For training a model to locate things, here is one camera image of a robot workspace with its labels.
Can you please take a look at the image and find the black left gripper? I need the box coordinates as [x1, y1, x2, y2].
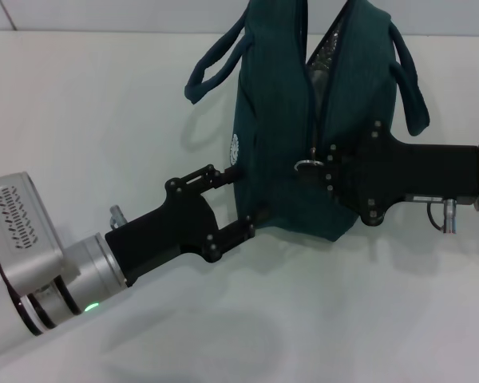
[104, 164, 258, 288]

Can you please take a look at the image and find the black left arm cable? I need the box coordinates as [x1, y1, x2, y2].
[107, 204, 128, 229]

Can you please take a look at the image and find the teal fabric insulated bag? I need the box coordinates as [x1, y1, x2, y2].
[183, 0, 430, 243]

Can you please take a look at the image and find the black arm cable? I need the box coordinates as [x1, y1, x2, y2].
[425, 197, 461, 235]
[107, 204, 128, 229]

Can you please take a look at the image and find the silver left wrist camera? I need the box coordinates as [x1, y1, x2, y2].
[0, 172, 65, 298]

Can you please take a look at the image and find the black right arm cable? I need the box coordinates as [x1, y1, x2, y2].
[425, 197, 461, 235]

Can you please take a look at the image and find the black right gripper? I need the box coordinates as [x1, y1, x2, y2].
[300, 121, 479, 227]

